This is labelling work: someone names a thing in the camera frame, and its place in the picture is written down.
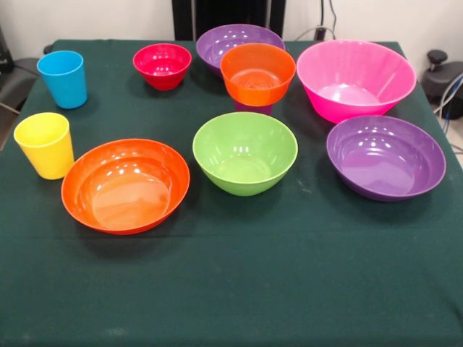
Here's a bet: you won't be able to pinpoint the green bowl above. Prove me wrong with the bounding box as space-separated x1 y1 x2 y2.
192 111 300 197

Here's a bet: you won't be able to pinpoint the purple plastic cup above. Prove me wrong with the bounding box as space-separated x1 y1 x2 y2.
233 100 274 116

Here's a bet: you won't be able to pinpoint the small orange bowl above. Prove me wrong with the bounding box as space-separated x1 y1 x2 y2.
220 43 297 108

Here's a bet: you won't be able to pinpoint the small red bowl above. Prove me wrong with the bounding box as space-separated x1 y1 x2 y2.
132 43 192 91

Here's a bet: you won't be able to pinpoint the purple bowl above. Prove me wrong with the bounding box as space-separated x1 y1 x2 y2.
195 23 286 79
326 114 447 202

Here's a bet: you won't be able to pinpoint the large pink bowl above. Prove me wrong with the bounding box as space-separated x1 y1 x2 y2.
295 39 417 124

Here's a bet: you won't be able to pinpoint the blue plastic cup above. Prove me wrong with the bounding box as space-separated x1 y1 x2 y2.
36 50 89 110

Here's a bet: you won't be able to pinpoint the dark green table cloth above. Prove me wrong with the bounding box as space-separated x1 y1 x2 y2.
0 38 463 347

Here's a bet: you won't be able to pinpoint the large orange bowl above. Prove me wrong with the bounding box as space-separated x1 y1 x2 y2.
60 138 191 236

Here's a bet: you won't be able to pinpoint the yellow plastic cup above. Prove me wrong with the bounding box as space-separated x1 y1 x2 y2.
13 112 75 181

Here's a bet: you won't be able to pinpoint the black equipment with knob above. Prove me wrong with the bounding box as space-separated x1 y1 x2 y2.
421 49 463 120

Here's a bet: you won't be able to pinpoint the black chair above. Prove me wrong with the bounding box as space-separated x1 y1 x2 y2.
0 25 39 115

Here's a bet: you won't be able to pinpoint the grey cable with plug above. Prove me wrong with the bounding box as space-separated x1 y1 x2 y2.
294 25 338 43

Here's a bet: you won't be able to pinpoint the black hanging cable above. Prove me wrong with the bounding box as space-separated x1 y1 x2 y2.
327 0 339 40

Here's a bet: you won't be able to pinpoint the grey and blue cables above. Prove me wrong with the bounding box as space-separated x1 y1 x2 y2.
432 72 463 120

